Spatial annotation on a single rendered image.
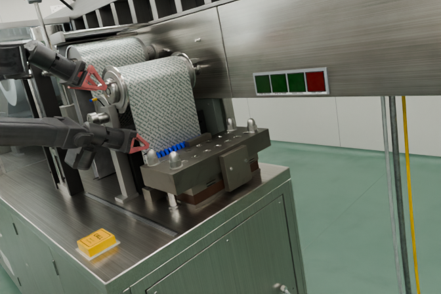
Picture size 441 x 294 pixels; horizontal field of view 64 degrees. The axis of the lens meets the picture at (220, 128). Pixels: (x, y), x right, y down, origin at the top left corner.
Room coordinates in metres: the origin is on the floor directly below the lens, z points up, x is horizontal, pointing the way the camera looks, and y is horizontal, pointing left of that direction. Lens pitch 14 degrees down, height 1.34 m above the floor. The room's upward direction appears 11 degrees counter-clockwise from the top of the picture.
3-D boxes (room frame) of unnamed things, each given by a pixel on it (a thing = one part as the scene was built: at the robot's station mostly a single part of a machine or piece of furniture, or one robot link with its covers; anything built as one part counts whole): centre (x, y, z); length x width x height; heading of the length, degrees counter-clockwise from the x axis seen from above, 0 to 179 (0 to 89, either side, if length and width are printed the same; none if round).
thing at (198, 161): (1.05, 0.05, 1.00); 0.40 x 0.16 x 0.06; 132
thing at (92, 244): (0.80, 0.36, 0.91); 0.07 x 0.07 x 0.02; 42
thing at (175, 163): (0.91, 0.14, 1.05); 0.04 x 0.04 x 0.04
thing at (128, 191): (1.07, 0.34, 1.05); 0.06 x 0.05 x 0.31; 132
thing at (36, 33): (1.68, 0.69, 1.50); 0.14 x 0.14 x 0.06
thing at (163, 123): (1.11, 0.16, 1.10); 0.23 x 0.01 x 0.18; 132
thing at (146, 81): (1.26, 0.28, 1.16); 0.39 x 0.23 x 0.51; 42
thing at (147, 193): (1.11, 0.15, 0.92); 0.28 x 0.04 x 0.04; 132
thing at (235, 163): (0.99, -0.03, 0.97); 0.10 x 0.03 x 0.11; 132
